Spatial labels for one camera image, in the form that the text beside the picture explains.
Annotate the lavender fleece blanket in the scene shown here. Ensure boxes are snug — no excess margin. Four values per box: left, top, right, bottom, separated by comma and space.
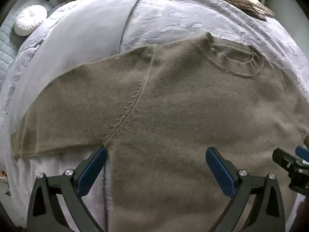
0, 0, 148, 232

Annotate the grey quilted pillow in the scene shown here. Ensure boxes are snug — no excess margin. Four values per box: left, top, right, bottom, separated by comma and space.
0, 0, 54, 87

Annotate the lavender embossed quilt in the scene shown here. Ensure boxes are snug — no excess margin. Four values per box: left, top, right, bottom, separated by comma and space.
0, 0, 309, 131

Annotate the white round pleated pillow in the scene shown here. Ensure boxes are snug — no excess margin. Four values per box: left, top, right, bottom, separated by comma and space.
14, 5, 48, 36

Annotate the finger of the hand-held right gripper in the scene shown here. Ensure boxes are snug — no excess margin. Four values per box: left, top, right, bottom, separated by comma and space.
295, 145, 309, 163
272, 148, 303, 168

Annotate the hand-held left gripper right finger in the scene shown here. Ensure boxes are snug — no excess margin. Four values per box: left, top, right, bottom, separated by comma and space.
205, 147, 286, 232

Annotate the taupe knit sweater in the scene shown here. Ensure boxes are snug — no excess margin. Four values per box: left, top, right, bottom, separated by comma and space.
11, 32, 309, 232

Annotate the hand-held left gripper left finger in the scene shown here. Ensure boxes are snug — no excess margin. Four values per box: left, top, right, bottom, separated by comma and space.
27, 147, 108, 232

